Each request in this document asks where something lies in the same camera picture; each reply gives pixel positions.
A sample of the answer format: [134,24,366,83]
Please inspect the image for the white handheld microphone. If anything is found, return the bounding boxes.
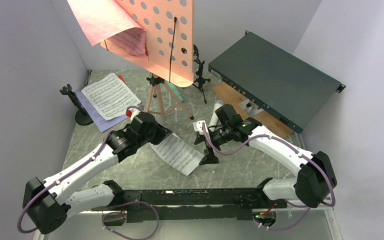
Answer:
[208,100,224,131]

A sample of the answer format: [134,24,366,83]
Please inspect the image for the white sheet music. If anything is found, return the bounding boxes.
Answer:
[150,133,204,176]
[81,73,142,121]

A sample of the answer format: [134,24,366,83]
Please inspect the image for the purple sheet paper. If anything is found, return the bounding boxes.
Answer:
[75,91,128,133]

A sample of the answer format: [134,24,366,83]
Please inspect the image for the green condenser microphone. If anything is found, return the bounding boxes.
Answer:
[167,82,184,102]

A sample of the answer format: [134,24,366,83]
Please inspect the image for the black tripod mic stand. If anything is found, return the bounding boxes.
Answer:
[192,44,211,104]

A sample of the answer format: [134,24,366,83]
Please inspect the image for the black round-base mic stand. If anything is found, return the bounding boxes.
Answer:
[59,84,93,126]

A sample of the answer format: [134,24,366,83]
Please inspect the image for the pink music stand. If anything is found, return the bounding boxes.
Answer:
[101,0,194,120]

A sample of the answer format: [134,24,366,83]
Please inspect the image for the pink sheet music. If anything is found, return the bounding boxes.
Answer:
[68,0,148,58]

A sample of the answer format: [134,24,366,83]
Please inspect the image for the red sheet music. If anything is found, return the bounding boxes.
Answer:
[118,75,125,83]

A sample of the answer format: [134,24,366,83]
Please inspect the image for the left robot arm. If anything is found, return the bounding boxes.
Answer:
[17,112,172,235]

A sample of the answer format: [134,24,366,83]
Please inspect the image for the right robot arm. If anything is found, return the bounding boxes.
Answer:
[193,104,338,208]

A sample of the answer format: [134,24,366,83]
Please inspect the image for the wooden board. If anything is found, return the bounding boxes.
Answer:
[212,82,293,138]

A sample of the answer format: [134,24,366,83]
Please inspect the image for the dark rack audio unit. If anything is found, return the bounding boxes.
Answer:
[208,31,346,134]

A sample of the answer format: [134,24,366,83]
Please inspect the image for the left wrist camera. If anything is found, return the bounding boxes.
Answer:
[126,108,143,121]

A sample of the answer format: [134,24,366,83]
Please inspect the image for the metal clamp bracket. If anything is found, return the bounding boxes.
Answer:
[239,99,264,117]

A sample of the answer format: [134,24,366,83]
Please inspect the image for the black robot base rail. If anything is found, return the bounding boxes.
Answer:
[89,187,279,223]

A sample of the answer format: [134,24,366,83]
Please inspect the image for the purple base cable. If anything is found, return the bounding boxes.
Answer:
[101,201,160,240]

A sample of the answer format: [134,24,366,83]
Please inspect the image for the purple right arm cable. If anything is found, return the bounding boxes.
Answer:
[201,121,337,232]

